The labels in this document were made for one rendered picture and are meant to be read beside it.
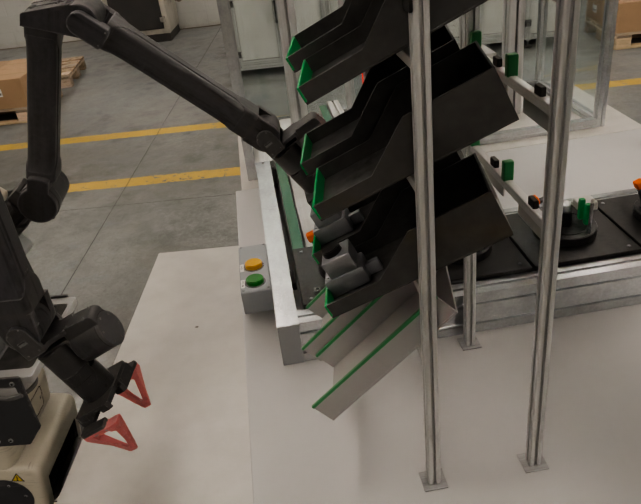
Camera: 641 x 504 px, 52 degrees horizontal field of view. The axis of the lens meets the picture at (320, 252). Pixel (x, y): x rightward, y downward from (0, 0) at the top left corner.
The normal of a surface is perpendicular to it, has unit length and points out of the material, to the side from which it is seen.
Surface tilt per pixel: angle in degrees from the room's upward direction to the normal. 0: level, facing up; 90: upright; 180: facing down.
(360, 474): 0
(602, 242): 0
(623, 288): 90
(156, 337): 0
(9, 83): 90
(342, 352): 90
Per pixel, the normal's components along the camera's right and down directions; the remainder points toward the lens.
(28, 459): 0.04, -0.86
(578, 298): 0.13, 0.49
